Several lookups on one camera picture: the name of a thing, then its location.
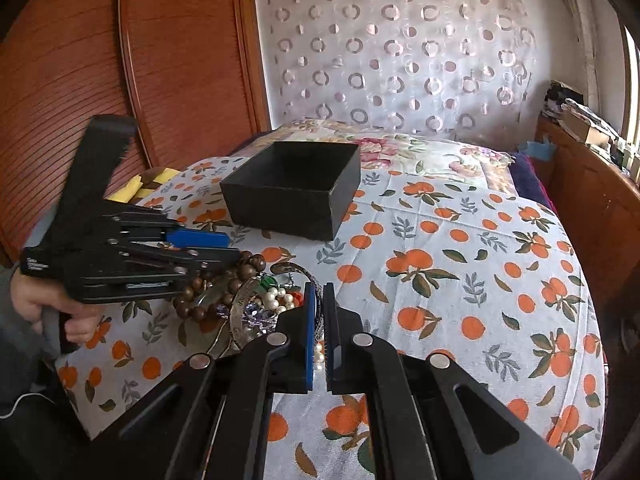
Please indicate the person's left hand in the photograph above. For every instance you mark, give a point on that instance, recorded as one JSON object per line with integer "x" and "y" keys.
{"x": 30, "y": 296}

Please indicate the green bead jewelry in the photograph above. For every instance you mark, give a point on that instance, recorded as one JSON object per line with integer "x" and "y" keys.
{"x": 268, "y": 282}

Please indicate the orange print bed sheet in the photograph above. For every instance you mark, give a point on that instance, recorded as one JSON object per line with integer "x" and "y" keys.
{"x": 489, "y": 279}

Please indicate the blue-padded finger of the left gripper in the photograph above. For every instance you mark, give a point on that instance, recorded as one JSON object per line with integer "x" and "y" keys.
{"x": 186, "y": 238}

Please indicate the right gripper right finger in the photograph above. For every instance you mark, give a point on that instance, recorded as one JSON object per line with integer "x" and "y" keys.
{"x": 345, "y": 346}

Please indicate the pile of clutter on cabinet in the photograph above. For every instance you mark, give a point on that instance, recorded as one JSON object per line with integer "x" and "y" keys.
{"x": 566, "y": 107}

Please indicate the silver engraved cuff bangle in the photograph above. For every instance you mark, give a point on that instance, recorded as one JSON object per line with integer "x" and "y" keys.
{"x": 232, "y": 336}

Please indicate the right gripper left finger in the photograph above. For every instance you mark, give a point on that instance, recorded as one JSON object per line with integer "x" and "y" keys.
{"x": 293, "y": 370}

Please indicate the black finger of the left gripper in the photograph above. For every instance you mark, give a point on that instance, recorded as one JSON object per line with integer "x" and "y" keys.
{"x": 206, "y": 259}

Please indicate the wooden side cabinet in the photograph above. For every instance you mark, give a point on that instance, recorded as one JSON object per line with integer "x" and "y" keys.
{"x": 599, "y": 209}

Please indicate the yellow striped plush toy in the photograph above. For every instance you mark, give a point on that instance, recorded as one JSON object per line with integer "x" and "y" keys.
{"x": 142, "y": 185}

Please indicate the black cardboard jewelry box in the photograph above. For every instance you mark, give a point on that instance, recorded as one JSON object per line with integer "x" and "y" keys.
{"x": 297, "y": 188}

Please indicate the sheer circle pattern curtain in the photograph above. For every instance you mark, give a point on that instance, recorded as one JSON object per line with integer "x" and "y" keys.
{"x": 449, "y": 69}

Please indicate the purple blanket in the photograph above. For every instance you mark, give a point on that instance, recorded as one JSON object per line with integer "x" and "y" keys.
{"x": 526, "y": 181}

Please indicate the purple crystal jewelry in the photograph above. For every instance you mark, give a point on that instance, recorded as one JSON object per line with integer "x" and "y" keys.
{"x": 260, "y": 322}

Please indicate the floral quilt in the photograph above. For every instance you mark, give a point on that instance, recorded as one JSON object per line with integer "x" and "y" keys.
{"x": 402, "y": 152}

